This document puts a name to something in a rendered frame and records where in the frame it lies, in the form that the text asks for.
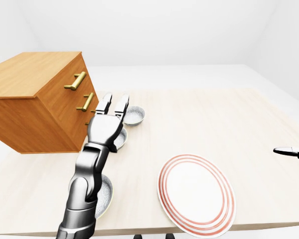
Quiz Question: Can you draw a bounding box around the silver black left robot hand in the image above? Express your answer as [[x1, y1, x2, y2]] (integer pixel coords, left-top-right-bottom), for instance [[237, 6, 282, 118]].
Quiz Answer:
[[85, 92, 130, 153]]

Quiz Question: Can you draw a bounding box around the patterned grey bowl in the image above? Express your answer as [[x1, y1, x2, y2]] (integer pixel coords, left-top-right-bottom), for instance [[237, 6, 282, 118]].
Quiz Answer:
[[113, 127, 129, 151], [94, 174, 114, 220], [124, 105, 146, 127]]

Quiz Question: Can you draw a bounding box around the white plate with red rings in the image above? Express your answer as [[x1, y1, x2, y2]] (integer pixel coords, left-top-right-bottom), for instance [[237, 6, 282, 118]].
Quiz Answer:
[[156, 153, 238, 237]]

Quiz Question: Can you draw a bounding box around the wooden cabinet drawer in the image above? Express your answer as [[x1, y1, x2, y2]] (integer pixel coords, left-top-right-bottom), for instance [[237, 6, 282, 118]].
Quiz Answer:
[[34, 52, 92, 117], [48, 74, 100, 135], [64, 99, 100, 152]]

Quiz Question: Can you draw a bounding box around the wooden cabinet with drawers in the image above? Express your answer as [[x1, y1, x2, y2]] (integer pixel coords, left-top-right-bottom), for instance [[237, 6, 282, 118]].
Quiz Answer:
[[0, 51, 100, 154]]

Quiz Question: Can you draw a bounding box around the brass drawer handle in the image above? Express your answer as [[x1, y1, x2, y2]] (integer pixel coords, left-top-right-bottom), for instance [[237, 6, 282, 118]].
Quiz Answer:
[[76, 92, 95, 112], [63, 71, 87, 91], [84, 109, 97, 125]]

